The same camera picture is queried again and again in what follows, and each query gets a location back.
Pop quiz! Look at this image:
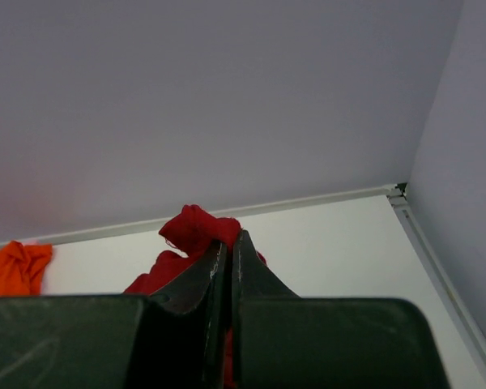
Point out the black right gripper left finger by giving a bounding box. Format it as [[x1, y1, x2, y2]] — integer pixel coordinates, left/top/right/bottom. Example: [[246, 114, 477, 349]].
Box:
[[0, 242, 227, 388]]

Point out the white table edge rail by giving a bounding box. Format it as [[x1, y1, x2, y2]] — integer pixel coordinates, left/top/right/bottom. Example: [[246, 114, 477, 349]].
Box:
[[20, 182, 407, 245]]

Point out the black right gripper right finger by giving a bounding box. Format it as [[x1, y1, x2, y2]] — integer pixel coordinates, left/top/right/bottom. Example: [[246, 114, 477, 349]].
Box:
[[232, 231, 450, 388]]

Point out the right side aluminium rail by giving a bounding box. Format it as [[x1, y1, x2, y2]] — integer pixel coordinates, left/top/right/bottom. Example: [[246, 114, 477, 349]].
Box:
[[386, 183, 486, 388]]

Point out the dark red t shirt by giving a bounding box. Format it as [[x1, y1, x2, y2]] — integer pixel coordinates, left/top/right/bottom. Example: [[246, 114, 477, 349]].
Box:
[[125, 205, 270, 388]]

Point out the orange t shirt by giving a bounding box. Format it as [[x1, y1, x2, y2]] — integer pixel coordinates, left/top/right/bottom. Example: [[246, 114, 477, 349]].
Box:
[[0, 241, 53, 297]]

